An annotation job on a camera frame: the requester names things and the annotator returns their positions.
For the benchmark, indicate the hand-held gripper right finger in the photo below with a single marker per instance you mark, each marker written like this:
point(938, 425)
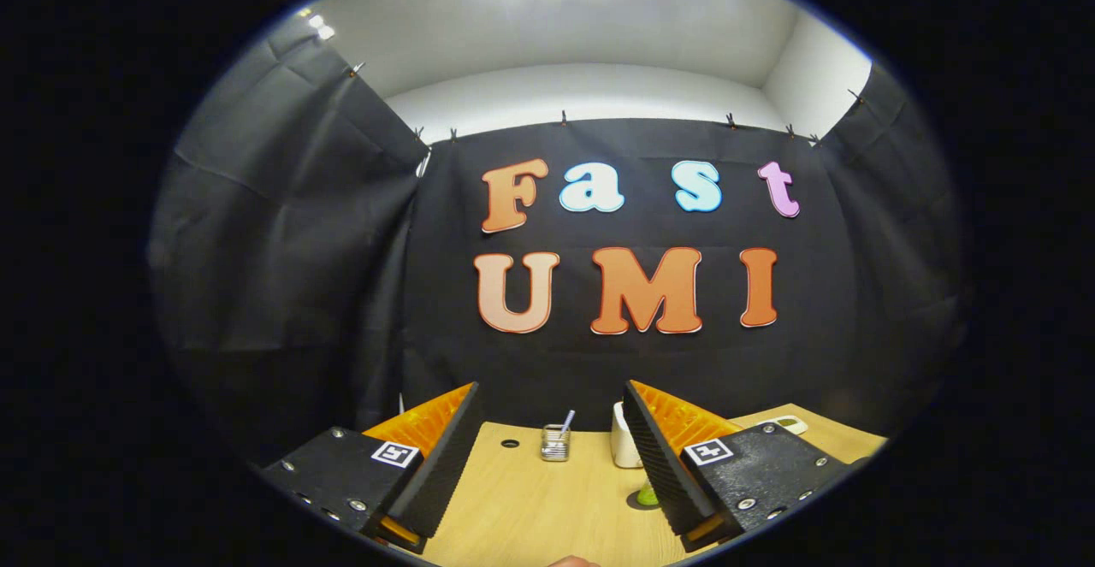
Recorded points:
point(663, 469)

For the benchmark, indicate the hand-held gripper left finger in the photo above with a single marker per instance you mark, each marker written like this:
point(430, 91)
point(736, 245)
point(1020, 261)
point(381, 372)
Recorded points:
point(440, 473)

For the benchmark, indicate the clear juice bottle white label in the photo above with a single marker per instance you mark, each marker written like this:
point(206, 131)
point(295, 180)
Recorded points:
point(648, 496)

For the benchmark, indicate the dark brown round coaster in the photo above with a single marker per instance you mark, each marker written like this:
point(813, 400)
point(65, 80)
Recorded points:
point(635, 503)

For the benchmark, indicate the white toaster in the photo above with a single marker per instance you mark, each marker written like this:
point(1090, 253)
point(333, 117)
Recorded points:
point(624, 443)

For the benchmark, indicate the wooden table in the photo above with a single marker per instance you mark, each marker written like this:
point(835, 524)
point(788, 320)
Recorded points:
point(530, 507)

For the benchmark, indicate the white pen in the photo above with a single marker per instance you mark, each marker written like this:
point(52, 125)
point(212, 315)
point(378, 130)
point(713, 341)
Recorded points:
point(567, 420)

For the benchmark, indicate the metal mesh pen holder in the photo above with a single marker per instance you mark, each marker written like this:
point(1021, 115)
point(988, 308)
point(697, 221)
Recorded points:
point(555, 447)

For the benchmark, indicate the small white divided dish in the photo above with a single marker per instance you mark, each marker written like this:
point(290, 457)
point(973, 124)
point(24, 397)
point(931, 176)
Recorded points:
point(787, 424)

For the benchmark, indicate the black backdrop cloth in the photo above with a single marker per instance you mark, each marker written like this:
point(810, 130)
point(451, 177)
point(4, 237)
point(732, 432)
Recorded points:
point(513, 362)

